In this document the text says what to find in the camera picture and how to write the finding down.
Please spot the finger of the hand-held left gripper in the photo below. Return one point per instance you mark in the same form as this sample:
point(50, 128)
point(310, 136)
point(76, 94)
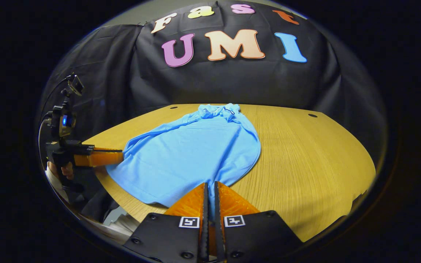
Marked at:
point(101, 157)

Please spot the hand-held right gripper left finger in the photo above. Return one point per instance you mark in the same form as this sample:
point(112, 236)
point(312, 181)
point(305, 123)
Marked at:
point(205, 223)

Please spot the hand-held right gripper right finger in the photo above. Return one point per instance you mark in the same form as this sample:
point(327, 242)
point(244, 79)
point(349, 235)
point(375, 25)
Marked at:
point(217, 223)

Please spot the light blue T-shirt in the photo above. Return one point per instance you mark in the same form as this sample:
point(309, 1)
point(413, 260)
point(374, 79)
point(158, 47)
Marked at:
point(192, 153)

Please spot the black backdrop cloth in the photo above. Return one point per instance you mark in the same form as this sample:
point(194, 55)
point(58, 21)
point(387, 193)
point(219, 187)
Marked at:
point(232, 80)

